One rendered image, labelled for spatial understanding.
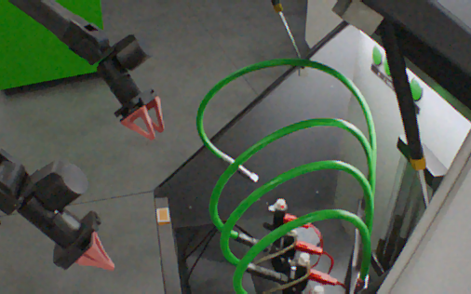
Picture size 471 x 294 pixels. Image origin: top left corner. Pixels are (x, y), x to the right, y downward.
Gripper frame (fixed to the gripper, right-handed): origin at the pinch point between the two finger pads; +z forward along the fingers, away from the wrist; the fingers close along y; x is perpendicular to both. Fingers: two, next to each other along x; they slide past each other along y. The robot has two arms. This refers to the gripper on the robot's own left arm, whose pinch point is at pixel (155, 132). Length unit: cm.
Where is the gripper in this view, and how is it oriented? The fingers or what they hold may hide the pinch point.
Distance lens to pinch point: 109.7
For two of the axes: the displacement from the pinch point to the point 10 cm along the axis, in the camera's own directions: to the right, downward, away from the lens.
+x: -7.9, 4.5, 4.2
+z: 5.6, 8.1, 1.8
